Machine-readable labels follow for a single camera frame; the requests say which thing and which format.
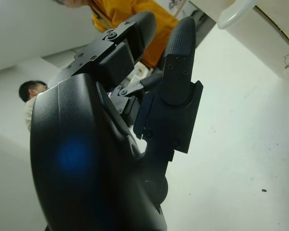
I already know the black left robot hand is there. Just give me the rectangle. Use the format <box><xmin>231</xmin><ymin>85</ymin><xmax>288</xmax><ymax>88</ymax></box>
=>
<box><xmin>30</xmin><ymin>11</ymin><xmax>204</xmax><ymax>231</ymax></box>

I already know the white two-slot toaster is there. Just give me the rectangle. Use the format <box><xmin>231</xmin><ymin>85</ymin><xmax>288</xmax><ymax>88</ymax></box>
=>
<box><xmin>189</xmin><ymin>0</ymin><xmax>289</xmax><ymax>86</ymax></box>

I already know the black-haired person in white shirt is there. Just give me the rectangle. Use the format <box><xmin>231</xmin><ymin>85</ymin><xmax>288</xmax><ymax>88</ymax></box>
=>
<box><xmin>18</xmin><ymin>80</ymin><xmax>49</xmax><ymax>132</ymax></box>

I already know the person in black trousers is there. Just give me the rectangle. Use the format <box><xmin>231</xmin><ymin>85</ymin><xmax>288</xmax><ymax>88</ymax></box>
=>
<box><xmin>54</xmin><ymin>0</ymin><xmax>180</xmax><ymax>69</ymax></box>

